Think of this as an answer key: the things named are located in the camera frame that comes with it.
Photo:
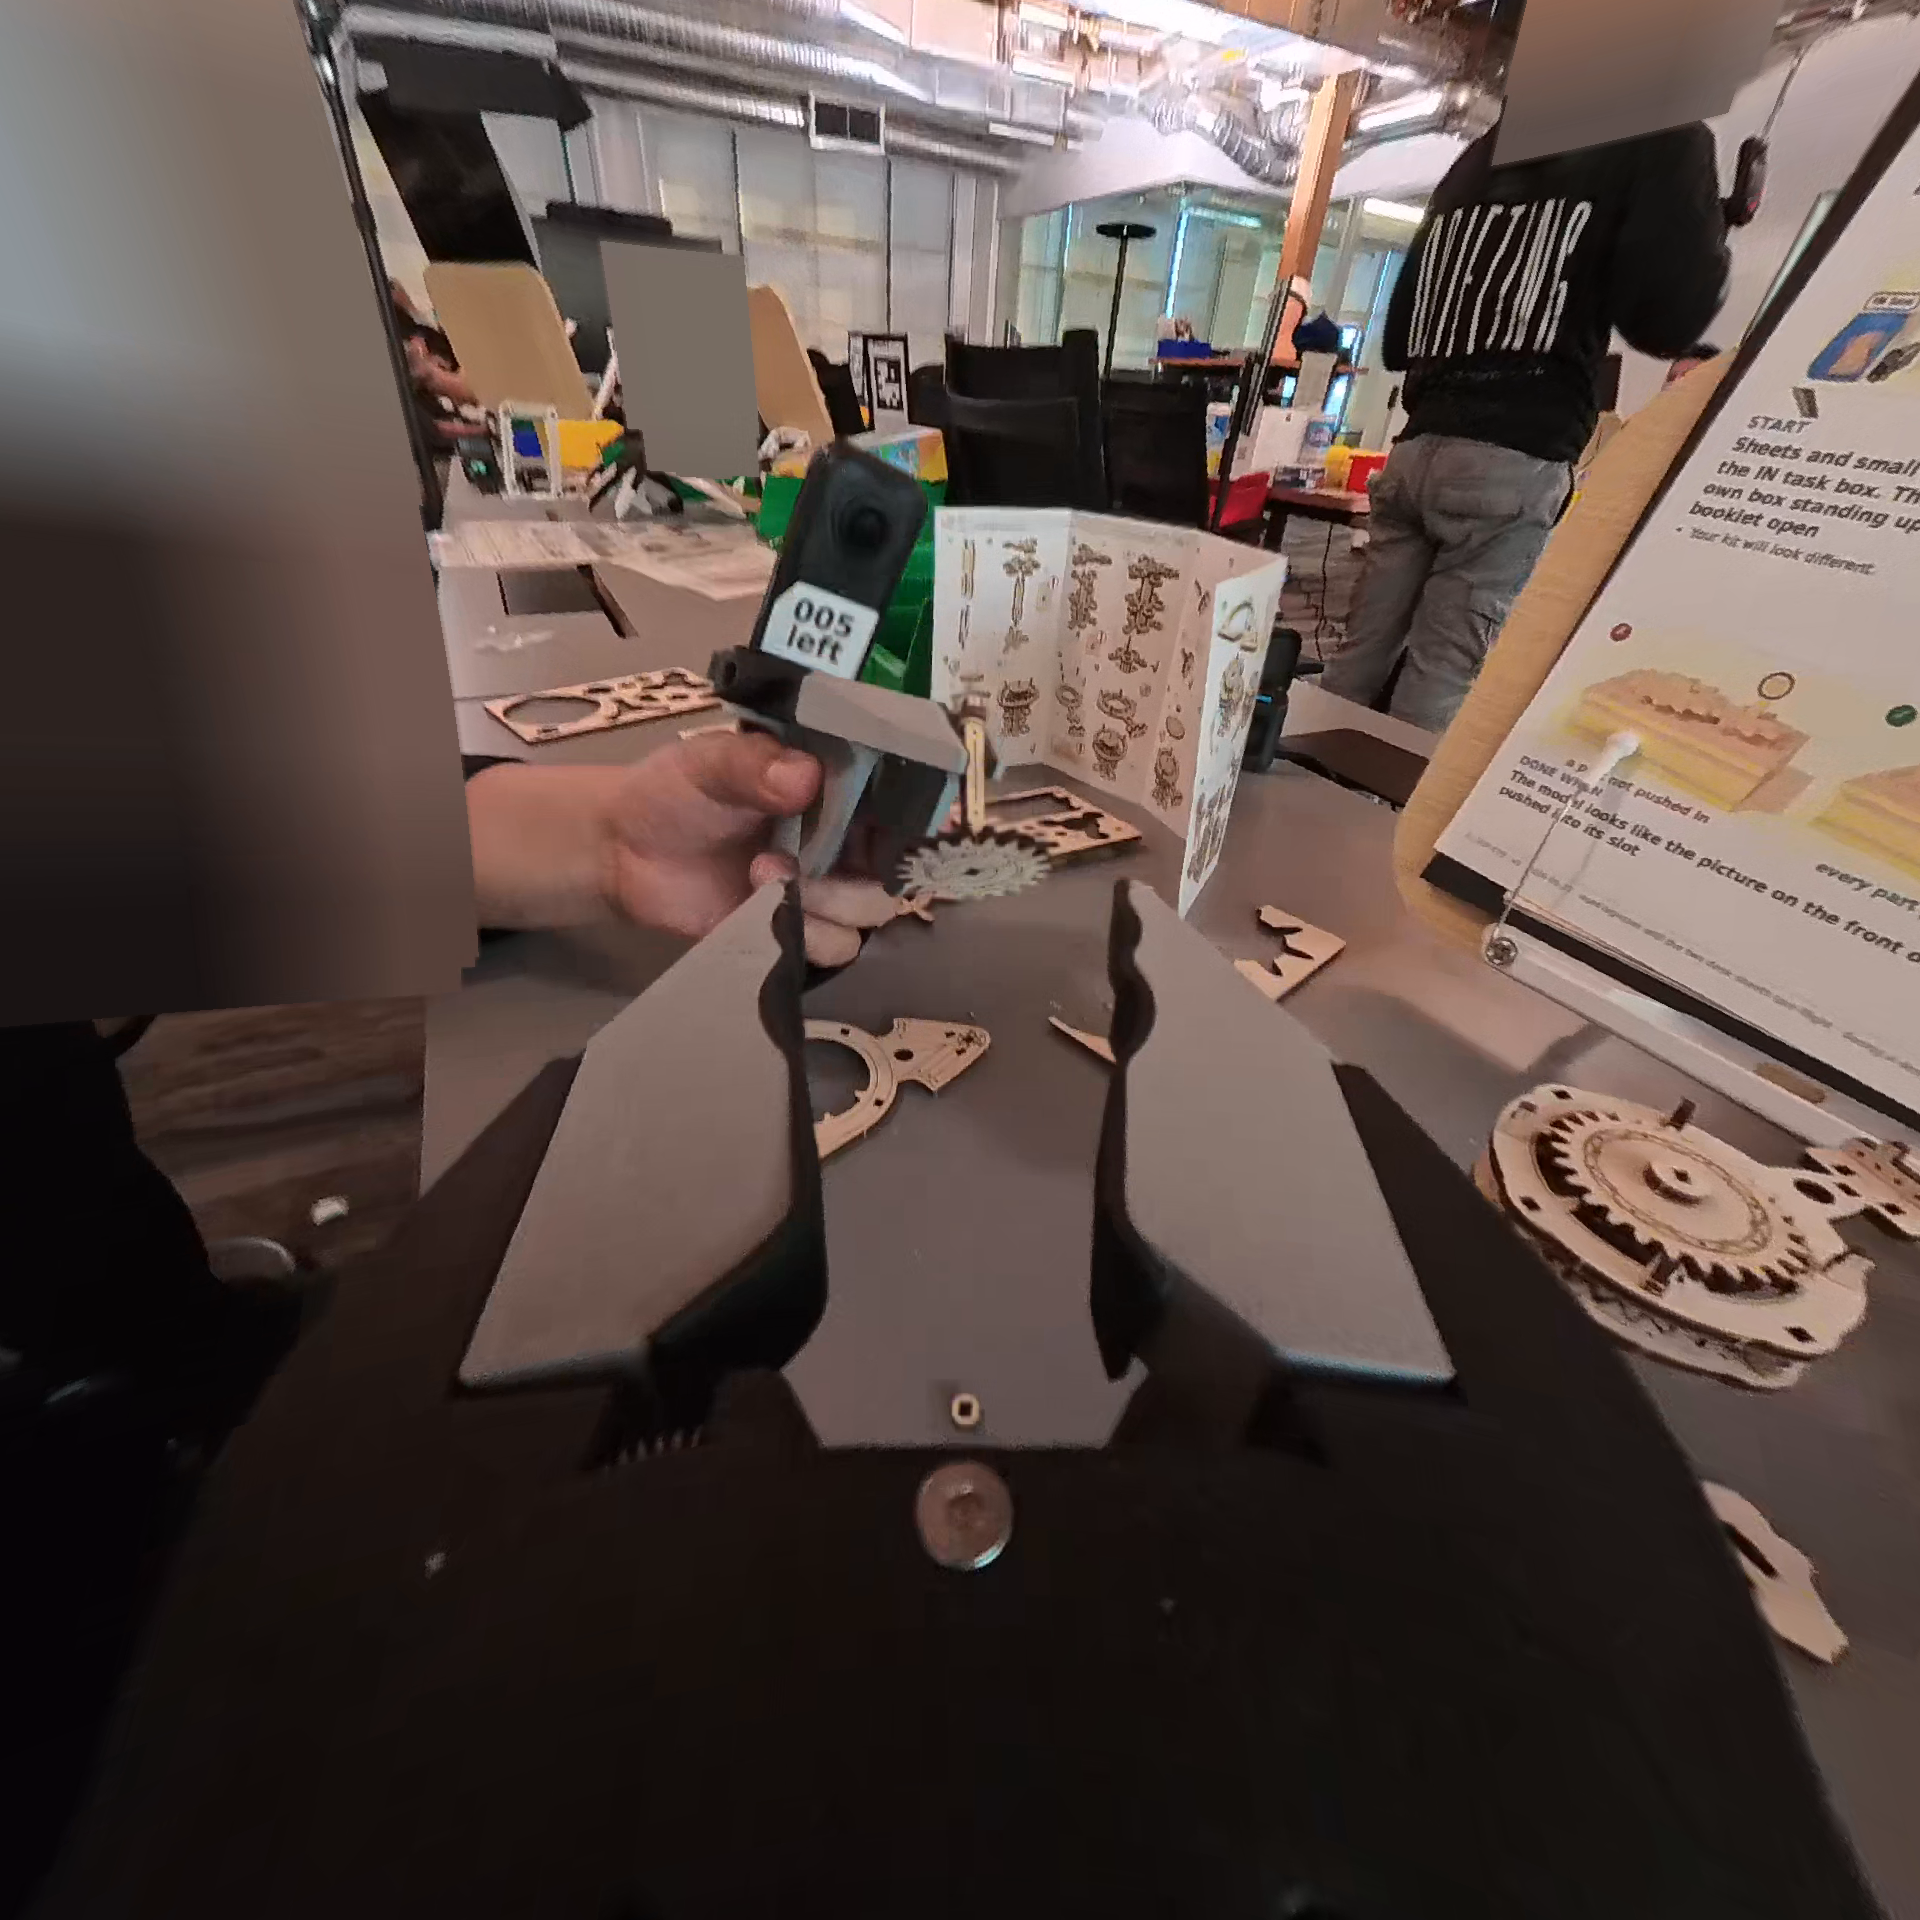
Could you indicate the person's left hand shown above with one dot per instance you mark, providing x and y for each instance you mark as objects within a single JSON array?
[{"x": 706, "y": 841}]

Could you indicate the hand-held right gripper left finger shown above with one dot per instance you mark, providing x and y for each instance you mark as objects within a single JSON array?
[{"x": 659, "y": 1141}]

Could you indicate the assembled wooden gear model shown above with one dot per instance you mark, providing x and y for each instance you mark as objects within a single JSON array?
[{"x": 1667, "y": 1216}]

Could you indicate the white instruction sign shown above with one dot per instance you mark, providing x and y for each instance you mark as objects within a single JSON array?
[{"x": 1770, "y": 599}]

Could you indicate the wooden sheet frame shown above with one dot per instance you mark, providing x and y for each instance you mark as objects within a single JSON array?
[{"x": 1072, "y": 828}]

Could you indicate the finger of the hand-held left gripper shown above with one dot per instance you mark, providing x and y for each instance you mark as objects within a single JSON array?
[
  {"x": 885, "y": 722},
  {"x": 915, "y": 793}
]

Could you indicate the black floor lamp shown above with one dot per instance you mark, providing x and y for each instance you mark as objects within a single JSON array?
[{"x": 1122, "y": 299}]

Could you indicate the notched wooden part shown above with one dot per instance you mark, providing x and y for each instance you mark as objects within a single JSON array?
[{"x": 1289, "y": 953}]

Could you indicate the printed paper sheets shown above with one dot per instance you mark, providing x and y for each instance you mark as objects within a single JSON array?
[{"x": 600, "y": 548}]

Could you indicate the folded instruction booklet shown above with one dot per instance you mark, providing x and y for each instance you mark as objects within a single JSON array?
[{"x": 1112, "y": 660}]

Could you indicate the wooden sheet with round cut-outs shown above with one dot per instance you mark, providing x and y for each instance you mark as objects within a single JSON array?
[{"x": 600, "y": 709}]

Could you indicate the white sign holder rail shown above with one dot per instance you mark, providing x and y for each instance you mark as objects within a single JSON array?
[{"x": 1651, "y": 1005}]

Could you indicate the black office chair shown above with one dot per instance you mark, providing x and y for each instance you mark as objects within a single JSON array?
[{"x": 1035, "y": 429}]

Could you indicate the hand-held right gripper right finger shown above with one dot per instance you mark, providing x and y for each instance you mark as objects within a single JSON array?
[{"x": 1275, "y": 1172}]

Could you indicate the wooden sign back board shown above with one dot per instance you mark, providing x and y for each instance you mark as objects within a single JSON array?
[{"x": 1529, "y": 660}]

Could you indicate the small wooden offcut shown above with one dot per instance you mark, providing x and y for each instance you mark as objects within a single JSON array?
[{"x": 1083, "y": 1040}]

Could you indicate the curved wooden part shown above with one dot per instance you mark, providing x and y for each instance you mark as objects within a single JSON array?
[{"x": 1785, "y": 1589}]

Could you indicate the person's left forearm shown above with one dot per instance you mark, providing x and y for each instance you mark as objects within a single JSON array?
[{"x": 540, "y": 847}]

